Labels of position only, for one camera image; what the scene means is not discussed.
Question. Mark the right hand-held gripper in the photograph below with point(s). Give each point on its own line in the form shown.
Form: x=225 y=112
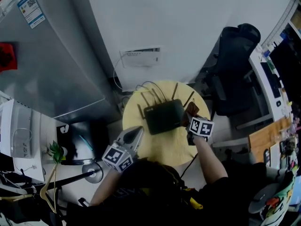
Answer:
x=202 y=127

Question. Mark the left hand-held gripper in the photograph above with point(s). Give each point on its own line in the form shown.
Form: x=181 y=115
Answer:
x=115 y=156

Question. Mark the brown cloth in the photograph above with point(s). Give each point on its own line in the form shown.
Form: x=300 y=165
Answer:
x=191 y=109

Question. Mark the black router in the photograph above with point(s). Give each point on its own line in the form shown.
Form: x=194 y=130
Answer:
x=164 y=116

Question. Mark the person's left forearm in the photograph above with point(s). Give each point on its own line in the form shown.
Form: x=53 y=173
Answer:
x=105 y=187

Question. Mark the person's right forearm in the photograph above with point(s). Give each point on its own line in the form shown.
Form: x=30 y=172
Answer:
x=209 y=161

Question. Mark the teal pen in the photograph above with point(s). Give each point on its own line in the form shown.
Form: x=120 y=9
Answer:
x=85 y=142

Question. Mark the person's black shirt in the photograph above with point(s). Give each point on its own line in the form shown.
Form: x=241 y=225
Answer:
x=145 y=185

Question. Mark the black coat stand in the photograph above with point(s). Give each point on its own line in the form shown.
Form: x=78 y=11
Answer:
x=92 y=173

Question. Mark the wooden board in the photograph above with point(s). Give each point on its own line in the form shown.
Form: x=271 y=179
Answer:
x=261 y=140

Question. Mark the black high-back office chair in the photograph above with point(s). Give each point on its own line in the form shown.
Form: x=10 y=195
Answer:
x=235 y=67

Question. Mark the white computer desk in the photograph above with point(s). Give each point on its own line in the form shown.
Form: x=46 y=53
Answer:
x=270 y=107

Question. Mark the yellow clip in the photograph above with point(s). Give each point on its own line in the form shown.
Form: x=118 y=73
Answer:
x=196 y=202

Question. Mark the potted green plant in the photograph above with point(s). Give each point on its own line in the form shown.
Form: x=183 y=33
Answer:
x=56 y=152

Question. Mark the black keyboard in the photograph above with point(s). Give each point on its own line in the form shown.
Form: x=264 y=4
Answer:
x=270 y=79

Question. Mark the white desk under microwave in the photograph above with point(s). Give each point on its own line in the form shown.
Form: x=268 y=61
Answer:
x=37 y=135

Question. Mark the silver refrigerator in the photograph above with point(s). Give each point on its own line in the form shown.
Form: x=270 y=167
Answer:
x=58 y=67

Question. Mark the wooden clothes hanger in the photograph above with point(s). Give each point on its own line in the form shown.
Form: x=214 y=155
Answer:
x=43 y=194

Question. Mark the black monitor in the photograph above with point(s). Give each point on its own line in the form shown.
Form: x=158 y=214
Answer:
x=289 y=67

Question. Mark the colourful bag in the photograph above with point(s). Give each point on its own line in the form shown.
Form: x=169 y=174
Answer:
x=282 y=201

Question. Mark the white microwave oven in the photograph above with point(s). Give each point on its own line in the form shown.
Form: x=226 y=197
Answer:
x=18 y=131

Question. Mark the red paper decoration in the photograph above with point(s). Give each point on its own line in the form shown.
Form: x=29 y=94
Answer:
x=7 y=58

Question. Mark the refrigerator energy label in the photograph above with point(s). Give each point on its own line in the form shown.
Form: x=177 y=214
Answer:
x=30 y=8

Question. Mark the white wall network box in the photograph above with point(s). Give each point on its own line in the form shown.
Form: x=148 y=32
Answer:
x=141 y=58

